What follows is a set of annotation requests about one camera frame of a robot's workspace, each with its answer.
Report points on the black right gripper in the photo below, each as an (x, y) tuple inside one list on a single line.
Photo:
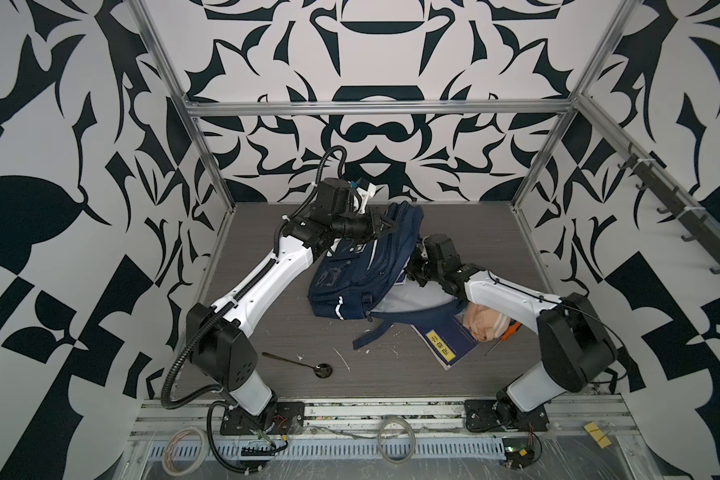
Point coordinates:
[(415, 256)]

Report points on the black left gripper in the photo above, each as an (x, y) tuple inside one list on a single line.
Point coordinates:
[(374, 229)]

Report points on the navy blue student backpack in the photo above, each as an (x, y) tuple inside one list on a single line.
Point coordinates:
[(361, 282)]

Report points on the navy blue notebook yellow label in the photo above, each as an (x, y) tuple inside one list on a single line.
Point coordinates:
[(450, 341)]

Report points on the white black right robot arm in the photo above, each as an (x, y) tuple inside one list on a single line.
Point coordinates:
[(575, 346)]

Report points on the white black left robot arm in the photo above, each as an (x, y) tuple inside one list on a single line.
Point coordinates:
[(220, 345)]

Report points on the peach fabric pencil case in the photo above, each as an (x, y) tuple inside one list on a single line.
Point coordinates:
[(484, 323)]

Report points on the black metal spoon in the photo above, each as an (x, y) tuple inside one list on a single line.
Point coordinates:
[(321, 371)]

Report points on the green lit circuit board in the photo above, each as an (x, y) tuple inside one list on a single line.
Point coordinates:
[(521, 453)]

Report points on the yellow tape pieces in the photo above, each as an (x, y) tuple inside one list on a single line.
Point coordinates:
[(598, 435)]

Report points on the grey coat hook rack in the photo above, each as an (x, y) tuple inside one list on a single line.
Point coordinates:
[(676, 202)]

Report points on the beige tape roll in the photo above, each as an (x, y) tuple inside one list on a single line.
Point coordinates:
[(185, 452)]

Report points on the orange handled screwdriver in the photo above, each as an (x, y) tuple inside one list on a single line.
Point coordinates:
[(511, 330)]

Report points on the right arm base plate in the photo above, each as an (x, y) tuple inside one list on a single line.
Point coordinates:
[(500, 414)]

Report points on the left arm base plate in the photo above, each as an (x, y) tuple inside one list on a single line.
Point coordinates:
[(278, 417)]

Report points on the white slotted cable duct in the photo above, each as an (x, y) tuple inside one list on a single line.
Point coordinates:
[(369, 449)]

